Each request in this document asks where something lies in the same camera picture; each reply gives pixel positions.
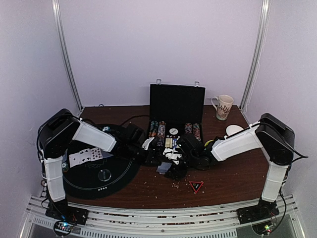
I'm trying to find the grey card deck box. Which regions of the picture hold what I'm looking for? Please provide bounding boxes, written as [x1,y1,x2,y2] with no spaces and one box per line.
[156,162,172,175]

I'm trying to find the face-up red pips card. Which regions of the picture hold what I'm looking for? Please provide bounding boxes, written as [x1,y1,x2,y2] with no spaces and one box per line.
[90,147,103,161]

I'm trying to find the clear black round button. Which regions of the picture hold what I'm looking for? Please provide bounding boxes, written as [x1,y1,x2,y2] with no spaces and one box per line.
[98,169,112,182]

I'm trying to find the face-up clubs playing card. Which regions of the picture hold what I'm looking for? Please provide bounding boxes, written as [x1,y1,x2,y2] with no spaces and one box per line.
[79,148,93,163]

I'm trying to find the black poker chip case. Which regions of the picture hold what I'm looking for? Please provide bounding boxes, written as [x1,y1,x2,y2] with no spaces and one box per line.
[147,83,206,149]

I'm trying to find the face-up ace playing card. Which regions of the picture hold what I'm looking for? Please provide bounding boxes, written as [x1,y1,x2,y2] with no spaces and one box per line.
[68,152,82,168]

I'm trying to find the blue checkered playing card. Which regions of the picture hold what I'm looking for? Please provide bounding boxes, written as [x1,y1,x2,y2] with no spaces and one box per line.
[62,150,67,163]

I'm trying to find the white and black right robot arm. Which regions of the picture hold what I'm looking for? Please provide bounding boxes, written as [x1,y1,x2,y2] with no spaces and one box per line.
[163,113,306,224]

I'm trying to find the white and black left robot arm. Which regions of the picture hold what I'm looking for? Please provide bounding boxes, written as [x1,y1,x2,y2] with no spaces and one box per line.
[37,109,158,225]

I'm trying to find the blue texas holdem card deck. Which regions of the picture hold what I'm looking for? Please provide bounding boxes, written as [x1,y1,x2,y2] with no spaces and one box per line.
[172,138,178,148]

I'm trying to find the left outer poker chip row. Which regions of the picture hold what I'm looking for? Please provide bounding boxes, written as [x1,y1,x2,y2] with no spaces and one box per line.
[149,120,159,137]

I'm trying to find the right outer poker chip row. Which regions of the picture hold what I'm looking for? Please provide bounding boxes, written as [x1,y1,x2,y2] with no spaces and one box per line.
[193,123,201,142]

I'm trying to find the red and black triangle card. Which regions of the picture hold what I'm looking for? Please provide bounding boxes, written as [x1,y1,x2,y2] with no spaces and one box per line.
[189,181,204,194]

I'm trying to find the cream card deck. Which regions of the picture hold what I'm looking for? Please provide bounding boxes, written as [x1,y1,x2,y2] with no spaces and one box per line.
[165,138,173,148]

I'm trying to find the white dealer button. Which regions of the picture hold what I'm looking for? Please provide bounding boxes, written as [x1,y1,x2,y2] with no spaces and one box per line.
[169,128,178,135]

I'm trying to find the left inner poker chip row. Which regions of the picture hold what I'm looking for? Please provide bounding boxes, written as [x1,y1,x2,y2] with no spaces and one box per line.
[157,121,166,147]

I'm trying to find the white and orange bowl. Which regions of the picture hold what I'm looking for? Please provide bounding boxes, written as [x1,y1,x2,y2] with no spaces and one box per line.
[226,124,243,136]

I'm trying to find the round black poker mat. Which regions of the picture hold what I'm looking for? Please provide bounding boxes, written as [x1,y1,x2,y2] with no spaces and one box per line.
[63,124,145,200]

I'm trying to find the cream patterned mug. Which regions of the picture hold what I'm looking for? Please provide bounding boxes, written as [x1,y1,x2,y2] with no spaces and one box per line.
[211,95,234,121]

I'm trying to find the right green circuit board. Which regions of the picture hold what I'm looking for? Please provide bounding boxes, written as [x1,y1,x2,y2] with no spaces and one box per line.
[256,222,276,235]

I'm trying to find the green circuit board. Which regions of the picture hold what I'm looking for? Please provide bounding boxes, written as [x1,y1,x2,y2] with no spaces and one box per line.
[53,221,75,236]
[256,222,276,235]

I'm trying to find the left green circuit board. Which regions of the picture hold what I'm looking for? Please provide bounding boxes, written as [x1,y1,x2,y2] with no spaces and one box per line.
[53,221,75,236]

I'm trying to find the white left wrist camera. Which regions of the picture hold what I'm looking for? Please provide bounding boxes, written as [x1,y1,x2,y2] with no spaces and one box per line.
[142,137,154,151]

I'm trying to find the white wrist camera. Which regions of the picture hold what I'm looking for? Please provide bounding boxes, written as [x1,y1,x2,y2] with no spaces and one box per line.
[142,137,154,151]
[163,148,182,165]

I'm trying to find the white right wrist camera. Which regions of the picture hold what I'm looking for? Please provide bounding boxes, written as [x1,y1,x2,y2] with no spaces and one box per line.
[163,148,182,165]

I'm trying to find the aluminium front rail base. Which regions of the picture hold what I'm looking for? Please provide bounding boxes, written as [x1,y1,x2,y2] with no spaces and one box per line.
[18,195,308,238]

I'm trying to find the left aluminium frame post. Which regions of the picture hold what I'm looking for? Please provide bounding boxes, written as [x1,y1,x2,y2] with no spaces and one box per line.
[52,0,84,111]

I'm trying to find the aluminium frame post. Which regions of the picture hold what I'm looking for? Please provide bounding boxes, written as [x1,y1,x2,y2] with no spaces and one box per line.
[52,0,84,111]
[240,0,271,113]

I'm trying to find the right aluminium frame post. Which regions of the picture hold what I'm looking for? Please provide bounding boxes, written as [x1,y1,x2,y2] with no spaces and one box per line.
[240,0,271,113]

